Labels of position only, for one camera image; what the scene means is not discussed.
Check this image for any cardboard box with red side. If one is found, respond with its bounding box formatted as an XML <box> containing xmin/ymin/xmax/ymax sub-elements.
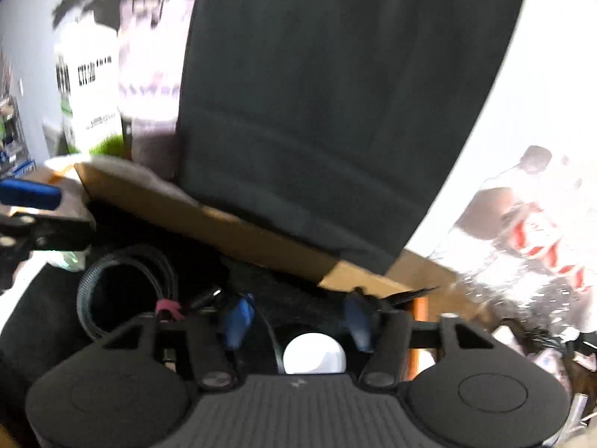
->
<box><xmin>60</xmin><ymin>161</ymin><xmax>460</xmax><ymax>383</ymax></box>

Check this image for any black fabric chair back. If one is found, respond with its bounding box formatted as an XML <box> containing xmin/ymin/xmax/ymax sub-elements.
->
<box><xmin>175</xmin><ymin>0</ymin><xmax>530</xmax><ymax>276</ymax></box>

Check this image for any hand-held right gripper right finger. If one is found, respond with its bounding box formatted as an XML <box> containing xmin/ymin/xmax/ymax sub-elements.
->
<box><xmin>344</xmin><ymin>295</ymin><xmax>495</xmax><ymax>389</ymax></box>

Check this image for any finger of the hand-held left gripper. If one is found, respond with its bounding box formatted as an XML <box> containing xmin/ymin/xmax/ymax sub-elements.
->
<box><xmin>0</xmin><ymin>178</ymin><xmax>63</xmax><ymax>211</ymax></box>
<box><xmin>0</xmin><ymin>210</ymin><xmax>96</xmax><ymax>292</ymax></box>

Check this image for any black cloth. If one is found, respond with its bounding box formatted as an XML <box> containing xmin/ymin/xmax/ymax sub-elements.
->
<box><xmin>88</xmin><ymin>200</ymin><xmax>439</xmax><ymax>337</ymax></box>

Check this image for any white round lid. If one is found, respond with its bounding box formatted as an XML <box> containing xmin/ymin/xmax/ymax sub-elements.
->
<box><xmin>282</xmin><ymin>332</ymin><xmax>347</xmax><ymax>375</ymax></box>

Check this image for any black coiled cable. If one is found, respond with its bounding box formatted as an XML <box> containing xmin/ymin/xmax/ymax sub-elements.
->
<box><xmin>76</xmin><ymin>245</ymin><xmax>225</xmax><ymax>341</ymax></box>

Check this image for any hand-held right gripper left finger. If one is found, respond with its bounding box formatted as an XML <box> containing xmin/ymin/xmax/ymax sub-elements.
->
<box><xmin>100</xmin><ymin>292</ymin><xmax>256</xmax><ymax>390</ymax></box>

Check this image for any white milk carton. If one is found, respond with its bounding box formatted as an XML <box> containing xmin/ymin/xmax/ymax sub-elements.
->
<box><xmin>53</xmin><ymin>9</ymin><xmax>124</xmax><ymax>157</ymax></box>

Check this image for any purple ceramic vase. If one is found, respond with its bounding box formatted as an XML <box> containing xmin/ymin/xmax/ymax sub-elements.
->
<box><xmin>116</xmin><ymin>0</ymin><xmax>197</xmax><ymax>178</ymax></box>

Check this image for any pack of water bottles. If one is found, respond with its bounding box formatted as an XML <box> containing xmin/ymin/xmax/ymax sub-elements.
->
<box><xmin>448</xmin><ymin>144</ymin><xmax>597</xmax><ymax>337</ymax></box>

